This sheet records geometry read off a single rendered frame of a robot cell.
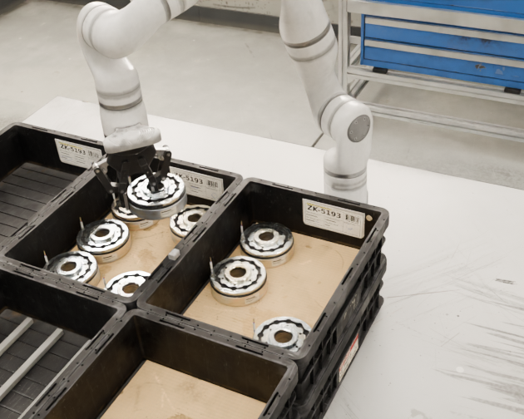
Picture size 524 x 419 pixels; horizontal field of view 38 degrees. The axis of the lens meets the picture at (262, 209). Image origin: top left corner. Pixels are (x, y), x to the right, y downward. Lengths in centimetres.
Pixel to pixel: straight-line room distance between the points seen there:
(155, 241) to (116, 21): 53
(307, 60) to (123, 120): 37
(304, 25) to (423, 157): 197
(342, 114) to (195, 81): 248
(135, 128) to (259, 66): 283
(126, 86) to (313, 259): 49
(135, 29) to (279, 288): 53
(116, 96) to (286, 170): 80
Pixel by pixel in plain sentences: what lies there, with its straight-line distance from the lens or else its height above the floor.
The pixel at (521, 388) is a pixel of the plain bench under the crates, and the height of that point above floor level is 70.
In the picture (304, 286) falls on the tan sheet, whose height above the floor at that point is 83.
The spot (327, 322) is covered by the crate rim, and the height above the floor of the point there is 93.
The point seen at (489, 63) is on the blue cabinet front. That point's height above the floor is 41.
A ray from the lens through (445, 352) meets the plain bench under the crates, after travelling 146.
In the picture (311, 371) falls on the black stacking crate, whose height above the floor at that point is 86.
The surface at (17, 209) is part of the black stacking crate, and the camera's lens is 170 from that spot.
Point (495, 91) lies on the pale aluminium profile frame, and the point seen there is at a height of 30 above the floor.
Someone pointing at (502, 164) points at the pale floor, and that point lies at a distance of 327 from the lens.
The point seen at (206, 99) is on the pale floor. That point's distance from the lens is 375.
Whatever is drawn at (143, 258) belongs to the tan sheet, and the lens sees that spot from 149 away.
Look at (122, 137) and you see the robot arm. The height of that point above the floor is 116.
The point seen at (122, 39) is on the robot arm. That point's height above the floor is 132.
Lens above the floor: 177
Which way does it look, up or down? 37 degrees down
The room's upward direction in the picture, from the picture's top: 4 degrees counter-clockwise
